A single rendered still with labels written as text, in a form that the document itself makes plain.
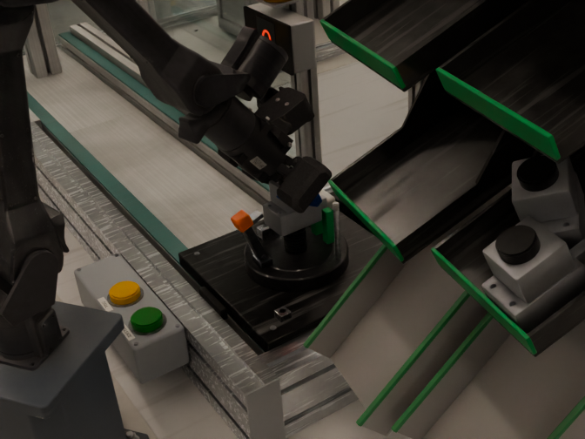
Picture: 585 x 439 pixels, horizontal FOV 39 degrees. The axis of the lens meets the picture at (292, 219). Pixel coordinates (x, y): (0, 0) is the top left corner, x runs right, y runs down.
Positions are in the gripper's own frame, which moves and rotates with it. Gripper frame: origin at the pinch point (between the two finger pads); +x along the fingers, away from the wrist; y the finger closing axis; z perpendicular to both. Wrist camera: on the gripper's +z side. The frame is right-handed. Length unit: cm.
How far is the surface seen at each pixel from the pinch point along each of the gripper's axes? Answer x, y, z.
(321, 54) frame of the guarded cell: 53, 82, 36
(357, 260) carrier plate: 13.0, -4.9, -2.4
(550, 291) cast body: -15.6, -47.0, 2.3
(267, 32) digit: -5.2, 18.3, 14.9
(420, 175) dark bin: -11.6, -26.5, 6.1
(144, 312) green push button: -3.9, 2.5, -24.5
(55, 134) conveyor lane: 4, 66, -17
